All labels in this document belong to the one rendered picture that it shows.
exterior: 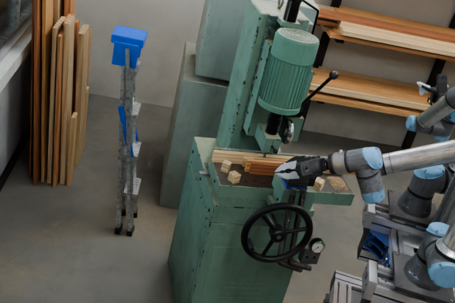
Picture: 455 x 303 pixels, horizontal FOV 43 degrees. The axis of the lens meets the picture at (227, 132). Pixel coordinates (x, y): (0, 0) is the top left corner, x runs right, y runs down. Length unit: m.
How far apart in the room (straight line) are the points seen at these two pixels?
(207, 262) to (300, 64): 0.94
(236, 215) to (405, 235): 0.79
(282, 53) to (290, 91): 0.16
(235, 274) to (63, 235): 1.15
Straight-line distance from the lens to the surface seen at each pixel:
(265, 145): 2.41
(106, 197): 3.71
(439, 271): 2.13
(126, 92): 2.99
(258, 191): 2.38
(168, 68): 4.82
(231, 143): 2.64
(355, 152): 1.94
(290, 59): 2.23
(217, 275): 2.63
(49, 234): 3.40
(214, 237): 2.48
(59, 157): 3.75
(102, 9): 4.71
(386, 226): 2.79
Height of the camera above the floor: 2.13
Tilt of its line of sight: 27 degrees down
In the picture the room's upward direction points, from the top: 14 degrees clockwise
